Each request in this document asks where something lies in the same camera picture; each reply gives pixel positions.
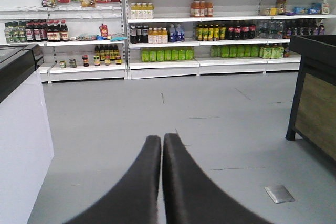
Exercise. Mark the black wooden fruit stand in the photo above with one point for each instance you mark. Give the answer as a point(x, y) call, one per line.
point(313, 108)

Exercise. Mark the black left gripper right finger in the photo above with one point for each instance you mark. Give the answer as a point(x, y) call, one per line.
point(190, 196)

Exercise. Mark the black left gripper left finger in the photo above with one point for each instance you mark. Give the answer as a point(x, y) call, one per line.
point(134, 198)

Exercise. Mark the white supermarket shelf unit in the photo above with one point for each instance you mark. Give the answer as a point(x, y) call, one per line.
point(137, 39)

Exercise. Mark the metal floor plate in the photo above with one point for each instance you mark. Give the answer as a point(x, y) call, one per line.
point(279, 194)

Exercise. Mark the white chest freezer black lid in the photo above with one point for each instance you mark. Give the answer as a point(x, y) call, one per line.
point(26, 143)

